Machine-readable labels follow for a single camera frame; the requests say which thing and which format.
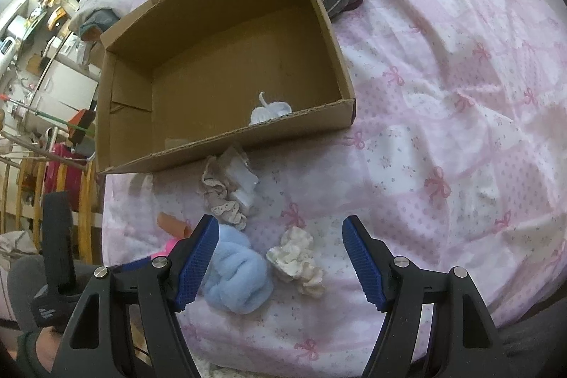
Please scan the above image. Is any white cabinet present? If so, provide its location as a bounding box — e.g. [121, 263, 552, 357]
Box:
[27, 58, 99, 126]

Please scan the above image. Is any red cloth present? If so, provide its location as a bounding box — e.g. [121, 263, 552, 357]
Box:
[43, 142, 86, 204]

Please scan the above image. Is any orange soft item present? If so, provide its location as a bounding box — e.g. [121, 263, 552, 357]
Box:
[157, 212, 192, 238]

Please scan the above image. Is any brown cardboard box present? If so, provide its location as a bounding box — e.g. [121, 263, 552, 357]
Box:
[95, 0, 357, 176]

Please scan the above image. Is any person's left forearm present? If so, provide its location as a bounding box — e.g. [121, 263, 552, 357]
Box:
[6, 256, 76, 378]

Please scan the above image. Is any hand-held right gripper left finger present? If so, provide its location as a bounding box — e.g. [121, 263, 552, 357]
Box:
[51, 214, 220, 378]

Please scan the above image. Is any pink bow-printed blanket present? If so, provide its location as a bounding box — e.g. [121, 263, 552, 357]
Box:
[100, 0, 567, 378]

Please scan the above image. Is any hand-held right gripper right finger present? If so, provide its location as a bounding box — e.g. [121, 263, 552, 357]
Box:
[342, 215, 502, 378]

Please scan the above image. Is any green pole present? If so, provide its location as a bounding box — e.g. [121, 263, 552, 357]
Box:
[15, 102, 96, 136]

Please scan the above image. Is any pink soft item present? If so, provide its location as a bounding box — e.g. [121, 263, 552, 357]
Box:
[150, 238, 179, 260]

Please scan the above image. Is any cream ruffled sock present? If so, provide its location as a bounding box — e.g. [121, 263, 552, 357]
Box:
[266, 226, 327, 297]

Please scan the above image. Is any white soft sock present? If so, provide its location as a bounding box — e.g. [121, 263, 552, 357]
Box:
[249, 91, 293, 126]

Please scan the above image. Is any light blue fluffy sock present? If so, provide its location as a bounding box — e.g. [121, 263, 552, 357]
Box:
[195, 223, 269, 315]

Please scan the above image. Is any beige lace-trimmed sock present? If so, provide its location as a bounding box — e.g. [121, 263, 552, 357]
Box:
[201, 145, 260, 231]

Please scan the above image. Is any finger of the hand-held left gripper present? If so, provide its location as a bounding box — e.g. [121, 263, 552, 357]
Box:
[108, 256, 156, 273]

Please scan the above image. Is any teal cloth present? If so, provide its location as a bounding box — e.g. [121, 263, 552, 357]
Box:
[79, 7, 121, 42]

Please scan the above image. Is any wooden rack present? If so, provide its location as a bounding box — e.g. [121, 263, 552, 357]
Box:
[0, 130, 97, 266]

